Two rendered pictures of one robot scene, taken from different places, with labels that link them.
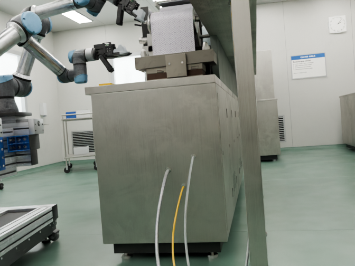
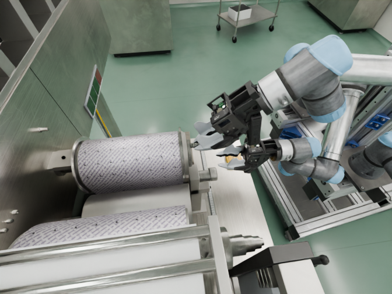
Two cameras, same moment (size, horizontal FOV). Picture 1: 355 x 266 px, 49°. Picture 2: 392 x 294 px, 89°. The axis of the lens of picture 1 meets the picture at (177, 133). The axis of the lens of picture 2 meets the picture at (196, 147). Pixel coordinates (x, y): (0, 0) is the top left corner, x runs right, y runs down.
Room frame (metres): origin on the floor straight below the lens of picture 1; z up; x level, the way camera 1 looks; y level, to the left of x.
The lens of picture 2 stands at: (2.53, 0.03, 1.70)
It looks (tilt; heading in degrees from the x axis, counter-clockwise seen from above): 55 degrees down; 161
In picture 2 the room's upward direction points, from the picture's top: straight up
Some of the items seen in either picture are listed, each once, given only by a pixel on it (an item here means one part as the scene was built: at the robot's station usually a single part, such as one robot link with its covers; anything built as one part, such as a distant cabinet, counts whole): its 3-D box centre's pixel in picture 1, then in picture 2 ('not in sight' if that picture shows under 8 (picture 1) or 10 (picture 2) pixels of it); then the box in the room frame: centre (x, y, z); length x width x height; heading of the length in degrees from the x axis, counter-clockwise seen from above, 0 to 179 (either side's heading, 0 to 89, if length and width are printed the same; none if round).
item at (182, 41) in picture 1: (173, 49); not in sight; (2.15, -0.01, 1.08); 0.23 x 0.01 x 0.18; 78
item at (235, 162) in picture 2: (124, 50); (232, 162); (2.23, 0.27, 1.11); 0.09 x 0.03 x 0.06; 88
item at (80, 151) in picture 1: (80, 140); not in sight; (6.82, 1.70, 0.51); 0.91 x 0.58 x 1.02; 12
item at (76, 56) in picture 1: (78, 56); (301, 148); (2.26, 0.53, 1.11); 0.11 x 0.08 x 0.09; 79
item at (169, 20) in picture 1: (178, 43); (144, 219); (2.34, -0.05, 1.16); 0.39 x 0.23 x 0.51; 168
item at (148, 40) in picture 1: (149, 61); (199, 192); (2.28, 0.13, 1.05); 0.06 x 0.05 x 0.31; 78
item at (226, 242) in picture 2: not in sight; (210, 249); (2.48, 0.07, 1.33); 0.06 x 0.06 x 0.06; 78
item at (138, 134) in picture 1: (196, 153); not in sight; (3.14, -0.14, 0.43); 2.52 x 0.64 x 0.86; 168
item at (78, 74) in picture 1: (78, 74); (294, 163); (2.27, 0.54, 1.01); 0.11 x 0.08 x 0.11; 51
